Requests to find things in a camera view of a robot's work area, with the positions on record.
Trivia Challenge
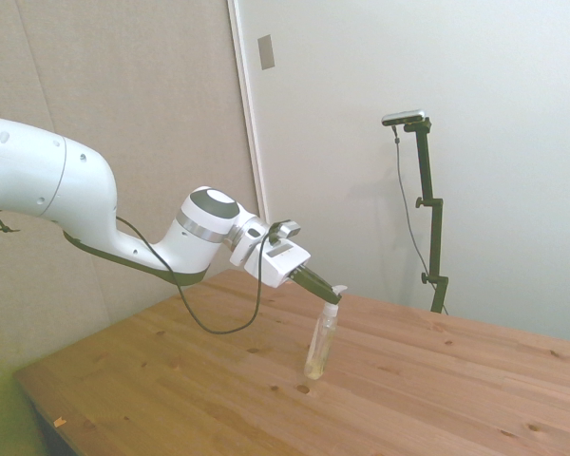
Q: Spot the white door frame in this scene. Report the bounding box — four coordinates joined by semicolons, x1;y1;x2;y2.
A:
226;0;279;279

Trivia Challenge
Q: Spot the grey camera on stand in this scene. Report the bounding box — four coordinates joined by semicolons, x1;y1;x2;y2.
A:
382;108;428;127

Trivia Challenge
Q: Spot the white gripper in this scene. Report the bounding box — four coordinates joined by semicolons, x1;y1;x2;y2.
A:
242;236;345;306

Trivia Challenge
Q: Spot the clear sanitizer bottle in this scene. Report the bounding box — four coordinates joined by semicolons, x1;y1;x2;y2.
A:
303;283;349;381

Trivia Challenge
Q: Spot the grey wall plate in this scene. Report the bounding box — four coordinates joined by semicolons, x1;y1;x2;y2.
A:
257;33;276;71

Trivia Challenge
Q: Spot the yellow-green soft object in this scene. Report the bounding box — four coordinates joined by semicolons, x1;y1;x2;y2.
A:
0;374;47;456

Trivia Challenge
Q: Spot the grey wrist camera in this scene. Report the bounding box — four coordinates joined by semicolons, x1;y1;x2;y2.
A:
268;218;302;246

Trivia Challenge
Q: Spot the black camera stand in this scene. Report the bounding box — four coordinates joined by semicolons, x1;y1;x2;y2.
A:
402;119;450;314

